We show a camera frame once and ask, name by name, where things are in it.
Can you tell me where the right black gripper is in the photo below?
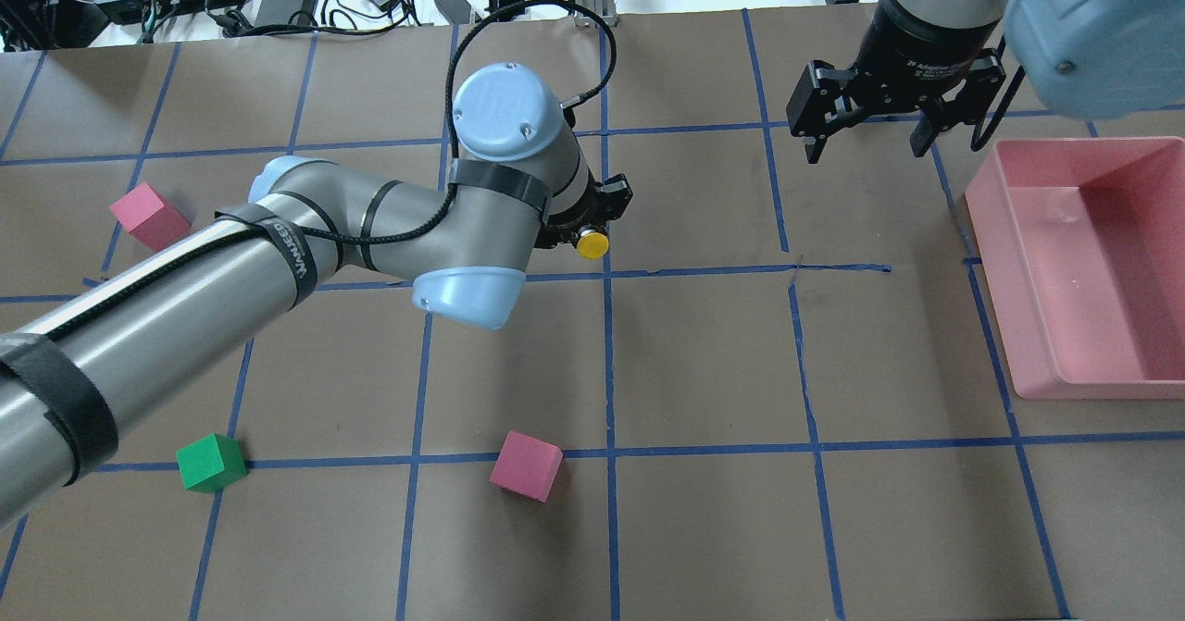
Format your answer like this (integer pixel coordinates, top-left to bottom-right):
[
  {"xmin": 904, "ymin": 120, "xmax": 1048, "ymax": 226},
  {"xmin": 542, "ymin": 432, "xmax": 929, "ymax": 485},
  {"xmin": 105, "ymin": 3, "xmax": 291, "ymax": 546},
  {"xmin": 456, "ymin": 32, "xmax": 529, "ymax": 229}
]
[{"xmin": 786, "ymin": 9, "xmax": 1004, "ymax": 165}]

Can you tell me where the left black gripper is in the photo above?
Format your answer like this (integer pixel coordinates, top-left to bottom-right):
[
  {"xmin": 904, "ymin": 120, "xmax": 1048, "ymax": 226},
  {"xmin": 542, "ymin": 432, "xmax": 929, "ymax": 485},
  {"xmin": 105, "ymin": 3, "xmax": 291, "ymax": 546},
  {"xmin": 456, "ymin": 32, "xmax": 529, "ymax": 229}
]
[{"xmin": 533, "ymin": 156, "xmax": 634, "ymax": 249}]

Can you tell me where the yellow push button switch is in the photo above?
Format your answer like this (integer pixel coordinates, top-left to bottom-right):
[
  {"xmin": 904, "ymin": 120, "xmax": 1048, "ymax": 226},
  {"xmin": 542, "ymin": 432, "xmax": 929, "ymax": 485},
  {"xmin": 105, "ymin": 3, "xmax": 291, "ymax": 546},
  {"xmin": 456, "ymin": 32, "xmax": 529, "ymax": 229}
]
[{"xmin": 572, "ymin": 226, "xmax": 611, "ymax": 261}]

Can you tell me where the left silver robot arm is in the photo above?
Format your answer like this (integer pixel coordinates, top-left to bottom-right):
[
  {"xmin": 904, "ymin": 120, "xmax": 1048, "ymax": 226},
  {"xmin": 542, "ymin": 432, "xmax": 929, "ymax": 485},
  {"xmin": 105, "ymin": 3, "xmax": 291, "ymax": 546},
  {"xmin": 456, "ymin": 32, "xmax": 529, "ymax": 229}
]
[{"xmin": 1, "ymin": 63, "xmax": 633, "ymax": 525}]

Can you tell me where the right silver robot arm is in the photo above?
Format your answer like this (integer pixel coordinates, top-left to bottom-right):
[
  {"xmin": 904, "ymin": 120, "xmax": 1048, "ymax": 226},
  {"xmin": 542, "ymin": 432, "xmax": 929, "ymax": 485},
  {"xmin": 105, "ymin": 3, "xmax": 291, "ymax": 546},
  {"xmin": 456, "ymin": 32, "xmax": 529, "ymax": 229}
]
[{"xmin": 786, "ymin": 0, "xmax": 1184, "ymax": 164}]

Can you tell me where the pink plastic bin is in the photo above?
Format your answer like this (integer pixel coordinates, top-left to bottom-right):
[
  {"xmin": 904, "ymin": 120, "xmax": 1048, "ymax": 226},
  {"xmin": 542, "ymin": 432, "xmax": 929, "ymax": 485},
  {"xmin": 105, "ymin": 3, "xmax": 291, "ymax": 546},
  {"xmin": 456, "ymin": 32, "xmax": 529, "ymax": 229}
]
[{"xmin": 966, "ymin": 136, "xmax": 1184, "ymax": 401}]

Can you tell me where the pink cube centre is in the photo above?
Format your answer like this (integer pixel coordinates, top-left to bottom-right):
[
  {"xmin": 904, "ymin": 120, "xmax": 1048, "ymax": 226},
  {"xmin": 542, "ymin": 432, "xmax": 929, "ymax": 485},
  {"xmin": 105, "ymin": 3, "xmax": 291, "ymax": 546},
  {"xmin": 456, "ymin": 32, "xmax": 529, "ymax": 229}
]
[{"xmin": 488, "ymin": 430, "xmax": 564, "ymax": 502}]

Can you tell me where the pink cube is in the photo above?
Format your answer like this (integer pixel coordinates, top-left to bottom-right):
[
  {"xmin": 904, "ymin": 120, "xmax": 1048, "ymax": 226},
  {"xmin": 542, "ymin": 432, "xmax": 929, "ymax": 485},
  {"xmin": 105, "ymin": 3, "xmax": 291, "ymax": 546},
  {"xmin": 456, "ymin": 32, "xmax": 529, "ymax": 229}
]
[
  {"xmin": 108, "ymin": 183, "xmax": 192, "ymax": 252},
  {"xmin": 488, "ymin": 430, "xmax": 564, "ymax": 502}
]

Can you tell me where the pink cube outer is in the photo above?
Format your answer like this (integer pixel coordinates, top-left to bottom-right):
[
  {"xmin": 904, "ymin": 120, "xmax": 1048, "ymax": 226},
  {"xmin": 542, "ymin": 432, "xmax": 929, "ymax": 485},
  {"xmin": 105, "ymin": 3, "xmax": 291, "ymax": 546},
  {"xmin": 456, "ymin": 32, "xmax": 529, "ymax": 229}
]
[{"xmin": 108, "ymin": 183, "xmax": 192, "ymax": 252}]

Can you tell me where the green cube far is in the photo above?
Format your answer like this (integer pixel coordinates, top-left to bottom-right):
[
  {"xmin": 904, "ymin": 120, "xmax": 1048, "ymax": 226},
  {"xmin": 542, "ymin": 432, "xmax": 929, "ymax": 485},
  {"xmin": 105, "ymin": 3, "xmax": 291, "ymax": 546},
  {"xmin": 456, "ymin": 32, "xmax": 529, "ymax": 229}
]
[{"xmin": 175, "ymin": 434, "xmax": 248, "ymax": 493}]

